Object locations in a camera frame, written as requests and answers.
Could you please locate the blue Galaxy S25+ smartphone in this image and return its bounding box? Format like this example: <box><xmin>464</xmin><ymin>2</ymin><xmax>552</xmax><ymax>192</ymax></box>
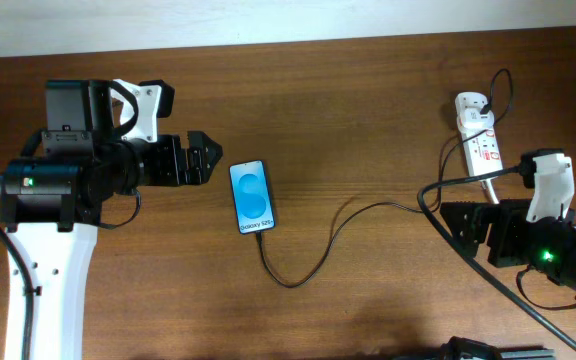
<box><xmin>229</xmin><ymin>160</ymin><xmax>275</xmax><ymax>235</ymax></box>

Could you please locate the black USB charging cable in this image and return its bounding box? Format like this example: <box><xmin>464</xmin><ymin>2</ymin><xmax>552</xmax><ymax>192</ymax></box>
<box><xmin>255</xmin><ymin>68</ymin><xmax>514</xmax><ymax>289</ymax></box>

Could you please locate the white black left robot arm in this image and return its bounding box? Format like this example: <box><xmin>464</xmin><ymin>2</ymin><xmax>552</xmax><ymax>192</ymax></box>
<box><xmin>0</xmin><ymin>79</ymin><xmax>223</xmax><ymax>359</ymax></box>

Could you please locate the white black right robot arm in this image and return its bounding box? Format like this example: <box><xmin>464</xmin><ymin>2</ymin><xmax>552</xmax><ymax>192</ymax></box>
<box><xmin>440</xmin><ymin>189</ymin><xmax>576</xmax><ymax>309</ymax></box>

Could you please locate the white USB charger plug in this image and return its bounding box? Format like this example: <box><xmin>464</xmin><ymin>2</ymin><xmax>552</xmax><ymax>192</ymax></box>
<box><xmin>457</xmin><ymin>108</ymin><xmax>495</xmax><ymax>133</ymax></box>

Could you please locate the white power strip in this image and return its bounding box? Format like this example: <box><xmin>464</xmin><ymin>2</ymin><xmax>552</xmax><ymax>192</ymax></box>
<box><xmin>455</xmin><ymin>92</ymin><xmax>503</xmax><ymax>176</ymax></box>

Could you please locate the white power strip cord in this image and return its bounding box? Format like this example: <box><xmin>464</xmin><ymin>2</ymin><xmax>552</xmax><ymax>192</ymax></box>
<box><xmin>481</xmin><ymin>177</ymin><xmax>576</xmax><ymax>234</ymax></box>

